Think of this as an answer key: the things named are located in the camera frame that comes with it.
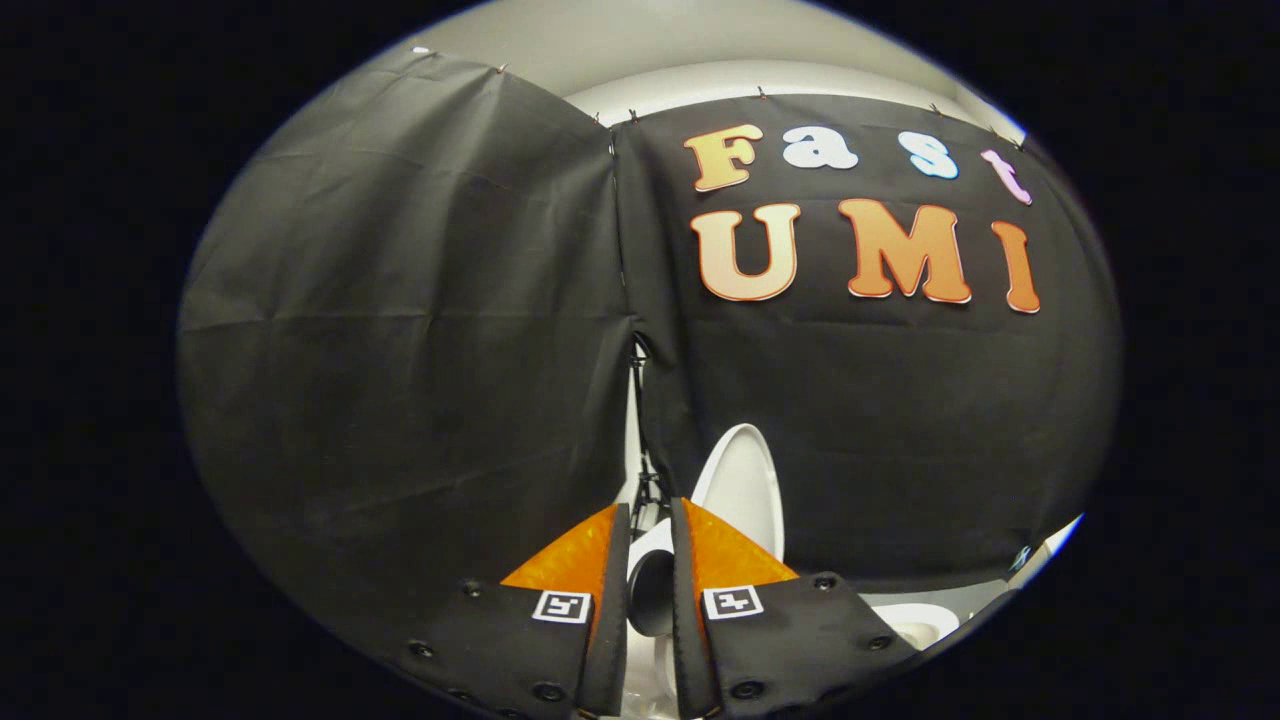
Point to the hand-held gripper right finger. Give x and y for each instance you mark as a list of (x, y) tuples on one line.
[(685, 600)]

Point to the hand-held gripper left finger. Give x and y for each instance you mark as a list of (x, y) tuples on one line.
[(615, 600)]

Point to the white toilet lid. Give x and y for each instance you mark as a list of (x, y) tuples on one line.
[(745, 490)]

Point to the white toilet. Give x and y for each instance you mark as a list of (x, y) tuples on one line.
[(925, 620)]

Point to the black tripod stand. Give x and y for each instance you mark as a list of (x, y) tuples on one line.
[(648, 490)]

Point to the black backdrop cloth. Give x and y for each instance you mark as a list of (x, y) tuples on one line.
[(400, 350)]

